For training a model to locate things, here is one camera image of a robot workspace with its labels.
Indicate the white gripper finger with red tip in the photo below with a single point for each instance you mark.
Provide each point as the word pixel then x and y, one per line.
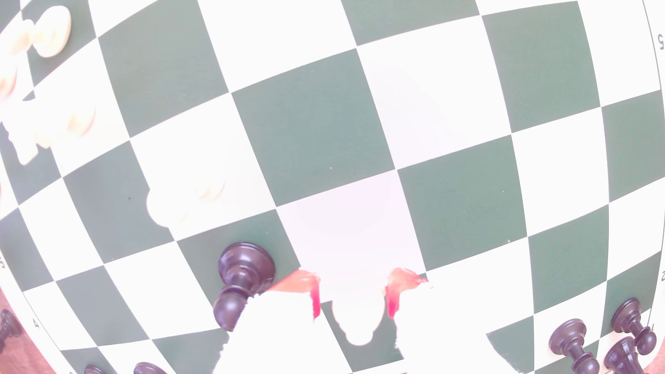
pixel 275 337
pixel 441 337

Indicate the white chess pawn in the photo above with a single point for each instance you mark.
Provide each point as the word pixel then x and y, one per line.
pixel 15 39
pixel 179 202
pixel 51 30
pixel 358 322

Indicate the black chess pawn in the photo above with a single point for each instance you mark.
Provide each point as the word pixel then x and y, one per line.
pixel 96 370
pixel 631 322
pixel 149 369
pixel 7 327
pixel 571 340
pixel 243 280

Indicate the black chess rook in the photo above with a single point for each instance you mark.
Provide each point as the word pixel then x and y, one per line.
pixel 622 359

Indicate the green white chess board mat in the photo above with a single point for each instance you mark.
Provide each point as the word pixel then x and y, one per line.
pixel 311 119

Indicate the white chess knight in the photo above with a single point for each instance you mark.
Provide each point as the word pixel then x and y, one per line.
pixel 49 130

